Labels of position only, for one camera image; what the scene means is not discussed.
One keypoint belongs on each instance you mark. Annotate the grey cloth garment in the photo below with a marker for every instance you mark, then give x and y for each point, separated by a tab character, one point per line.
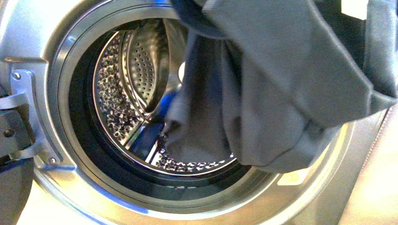
272	81

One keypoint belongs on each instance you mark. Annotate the grey front-load washing machine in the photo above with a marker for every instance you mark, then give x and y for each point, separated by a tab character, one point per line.
59	41

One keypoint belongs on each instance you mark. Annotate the steel perforated washer drum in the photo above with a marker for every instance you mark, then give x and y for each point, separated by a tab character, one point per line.
137	73

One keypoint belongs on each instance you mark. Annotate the orange warning sticker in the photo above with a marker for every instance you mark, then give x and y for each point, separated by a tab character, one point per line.
294	178

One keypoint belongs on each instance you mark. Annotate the washer door hinge bracket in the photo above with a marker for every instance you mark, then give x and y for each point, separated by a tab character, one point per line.
21	134

